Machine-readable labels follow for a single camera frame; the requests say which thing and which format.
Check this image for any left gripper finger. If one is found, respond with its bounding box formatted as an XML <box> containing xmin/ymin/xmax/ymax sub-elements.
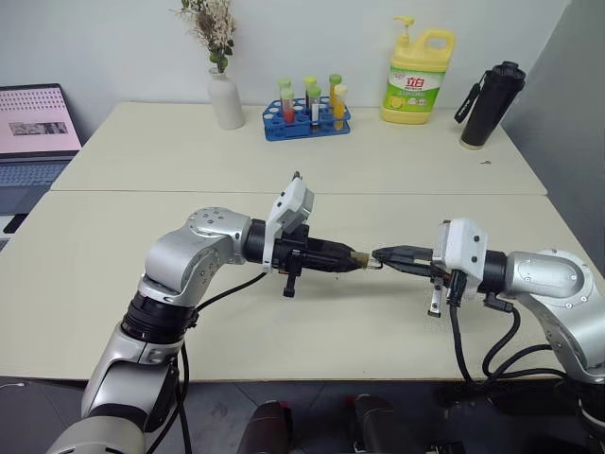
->
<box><xmin>308</xmin><ymin>238</ymin><xmax>356</xmax><ymax>259</ymax></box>
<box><xmin>308</xmin><ymin>257</ymin><xmax>362</xmax><ymax>275</ymax></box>

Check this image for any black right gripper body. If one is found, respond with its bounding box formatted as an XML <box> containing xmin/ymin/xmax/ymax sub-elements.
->
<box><xmin>426</xmin><ymin>258</ymin><xmax>456</xmax><ymax>317</ymax></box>

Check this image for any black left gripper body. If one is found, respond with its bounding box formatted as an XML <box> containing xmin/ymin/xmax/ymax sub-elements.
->
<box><xmin>273</xmin><ymin>224</ymin><xmax>314</xmax><ymax>299</ymax></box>

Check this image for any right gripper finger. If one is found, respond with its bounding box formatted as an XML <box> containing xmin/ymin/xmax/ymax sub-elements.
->
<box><xmin>377</xmin><ymin>258</ymin><xmax>440</xmax><ymax>278</ymax></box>
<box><xmin>372</xmin><ymin>243</ymin><xmax>435</xmax><ymax>261</ymax></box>

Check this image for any blue test tube rack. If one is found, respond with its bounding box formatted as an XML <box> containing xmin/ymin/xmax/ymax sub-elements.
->
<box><xmin>262</xmin><ymin>96</ymin><xmax>354</xmax><ymax>143</ymax></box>

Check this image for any yellow-capped orange liquid tube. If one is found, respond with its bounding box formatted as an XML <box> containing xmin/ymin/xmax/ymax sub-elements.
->
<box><xmin>332</xmin><ymin>83</ymin><xmax>350</xmax><ymax>132</ymax></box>

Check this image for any green-capped red liquid tube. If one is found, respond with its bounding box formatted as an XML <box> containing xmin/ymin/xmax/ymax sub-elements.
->
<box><xmin>279</xmin><ymin>87</ymin><xmax>297</xmax><ymax>128</ymax></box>

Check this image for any dark rounded shape red spot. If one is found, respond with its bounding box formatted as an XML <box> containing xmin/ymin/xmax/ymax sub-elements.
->
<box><xmin>346</xmin><ymin>393</ymin><xmax>423</xmax><ymax>454</ymax></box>
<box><xmin>234</xmin><ymin>398</ymin><xmax>295</xmax><ymax>454</ymax></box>

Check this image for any green-capped white label tube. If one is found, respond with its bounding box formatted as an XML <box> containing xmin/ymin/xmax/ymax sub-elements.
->
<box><xmin>306</xmin><ymin>85</ymin><xmax>323</xmax><ymax>131</ymax></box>

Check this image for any yellow dish soap pump bottle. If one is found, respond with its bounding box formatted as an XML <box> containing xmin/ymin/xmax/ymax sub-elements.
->
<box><xmin>380</xmin><ymin>14</ymin><xmax>458</xmax><ymax>126</ymax></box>

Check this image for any white ceramic vase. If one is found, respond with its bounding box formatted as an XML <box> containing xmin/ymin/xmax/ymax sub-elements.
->
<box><xmin>207</xmin><ymin>66</ymin><xmax>247</xmax><ymax>131</ymax></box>

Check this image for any dried flower bunch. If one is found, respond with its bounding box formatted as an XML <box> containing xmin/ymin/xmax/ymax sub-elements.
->
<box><xmin>170</xmin><ymin>0</ymin><xmax>238</xmax><ymax>75</ymax></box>

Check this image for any black flat device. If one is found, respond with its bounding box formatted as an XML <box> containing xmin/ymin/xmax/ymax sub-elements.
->
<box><xmin>2</xmin><ymin>213</ymin><xmax>29</xmax><ymax>235</ymax></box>

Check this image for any open laptop pink screen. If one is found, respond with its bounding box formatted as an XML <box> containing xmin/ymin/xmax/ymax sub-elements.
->
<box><xmin>0</xmin><ymin>83</ymin><xmax>84</xmax><ymax>252</ymax></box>

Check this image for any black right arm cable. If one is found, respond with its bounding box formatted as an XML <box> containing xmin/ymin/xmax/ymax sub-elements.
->
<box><xmin>446</xmin><ymin>269</ymin><xmax>571</xmax><ymax>385</ymax></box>

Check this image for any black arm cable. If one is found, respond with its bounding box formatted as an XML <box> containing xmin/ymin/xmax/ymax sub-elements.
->
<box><xmin>145</xmin><ymin>271</ymin><xmax>268</xmax><ymax>454</ymax></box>
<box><xmin>446</xmin><ymin>269</ymin><xmax>571</xmax><ymax>385</ymax></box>

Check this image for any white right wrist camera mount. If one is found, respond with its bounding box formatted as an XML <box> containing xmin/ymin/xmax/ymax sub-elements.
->
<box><xmin>431</xmin><ymin>218</ymin><xmax>491</xmax><ymax>300</ymax></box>

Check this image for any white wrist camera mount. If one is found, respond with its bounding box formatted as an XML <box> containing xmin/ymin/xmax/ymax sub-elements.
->
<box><xmin>431</xmin><ymin>218</ymin><xmax>491</xmax><ymax>300</ymax></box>
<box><xmin>262</xmin><ymin>181</ymin><xmax>317</xmax><ymax>275</ymax></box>

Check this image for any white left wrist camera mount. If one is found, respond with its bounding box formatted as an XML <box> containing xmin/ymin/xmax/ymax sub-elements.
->
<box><xmin>262</xmin><ymin>181</ymin><xmax>317</xmax><ymax>275</ymax></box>

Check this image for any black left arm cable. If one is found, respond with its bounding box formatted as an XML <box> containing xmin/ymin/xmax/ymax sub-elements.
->
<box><xmin>145</xmin><ymin>271</ymin><xmax>268</xmax><ymax>454</ymax></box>

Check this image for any black drinking bottle with strap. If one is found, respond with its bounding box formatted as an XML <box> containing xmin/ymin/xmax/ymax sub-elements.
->
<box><xmin>454</xmin><ymin>60</ymin><xmax>527</xmax><ymax>152</ymax></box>

